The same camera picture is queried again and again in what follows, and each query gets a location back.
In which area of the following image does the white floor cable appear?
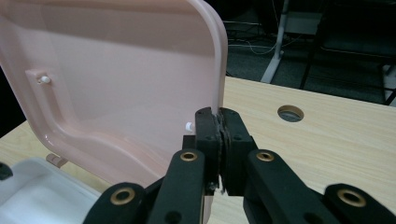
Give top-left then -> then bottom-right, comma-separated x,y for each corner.
228,38 -> 283,56

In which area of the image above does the white desk panel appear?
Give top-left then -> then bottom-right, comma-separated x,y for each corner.
285,11 -> 325,35

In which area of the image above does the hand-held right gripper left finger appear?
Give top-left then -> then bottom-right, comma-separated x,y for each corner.
181,106 -> 222,197

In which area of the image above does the white divided tray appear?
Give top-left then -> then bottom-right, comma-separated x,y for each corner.
0,157 -> 102,224

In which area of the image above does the pink storage box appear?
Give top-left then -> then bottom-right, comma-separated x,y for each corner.
0,0 -> 230,189

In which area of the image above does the white desk leg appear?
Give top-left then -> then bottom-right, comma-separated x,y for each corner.
261,0 -> 290,84

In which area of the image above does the black chair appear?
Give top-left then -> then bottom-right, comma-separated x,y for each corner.
298,0 -> 396,106

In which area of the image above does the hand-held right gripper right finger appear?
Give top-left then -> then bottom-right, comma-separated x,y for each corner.
219,107 -> 260,198

